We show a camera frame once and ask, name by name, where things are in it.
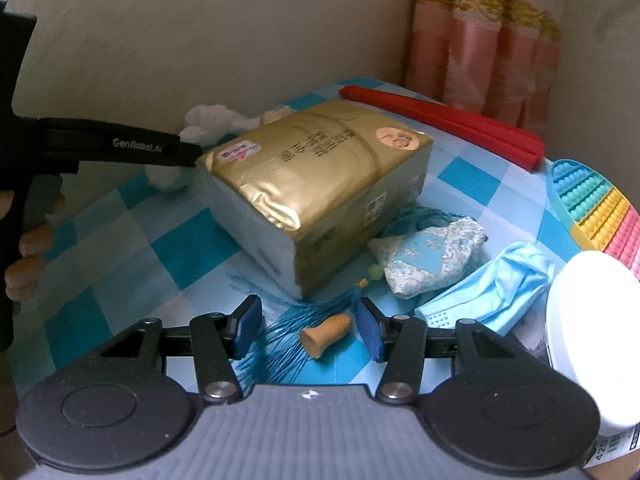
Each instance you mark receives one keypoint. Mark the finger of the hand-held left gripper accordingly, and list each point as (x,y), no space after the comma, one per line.
(125,145)

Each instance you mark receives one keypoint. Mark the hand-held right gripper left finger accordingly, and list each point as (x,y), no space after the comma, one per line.
(248,327)

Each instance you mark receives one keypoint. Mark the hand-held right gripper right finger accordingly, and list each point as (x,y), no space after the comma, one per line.
(370,330)

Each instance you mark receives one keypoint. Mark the orange foam earplug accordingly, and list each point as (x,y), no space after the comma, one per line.
(320,337)

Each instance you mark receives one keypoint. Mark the person's left hand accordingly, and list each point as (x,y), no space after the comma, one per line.
(35,240)

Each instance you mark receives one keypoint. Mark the embroidered sachet with blue tassel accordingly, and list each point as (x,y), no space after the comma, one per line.
(430,255)

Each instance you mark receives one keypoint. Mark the blue checkered tablecloth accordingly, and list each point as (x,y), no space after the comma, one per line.
(175,240)

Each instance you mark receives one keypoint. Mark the crumpled blue face mask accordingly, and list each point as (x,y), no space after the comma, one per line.
(495,280)

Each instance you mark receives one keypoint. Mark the gold tissue pack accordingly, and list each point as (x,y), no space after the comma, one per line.
(310,170)

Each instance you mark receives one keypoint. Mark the red folding fan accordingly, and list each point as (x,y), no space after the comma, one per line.
(450,120)

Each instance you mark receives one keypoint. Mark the clear jar with white lid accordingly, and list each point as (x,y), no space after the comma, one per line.
(595,335)

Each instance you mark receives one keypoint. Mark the rainbow silicone bubble toy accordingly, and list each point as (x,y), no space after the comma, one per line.
(595,210)

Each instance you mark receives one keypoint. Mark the pink patterned curtain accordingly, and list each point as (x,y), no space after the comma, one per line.
(475,50)

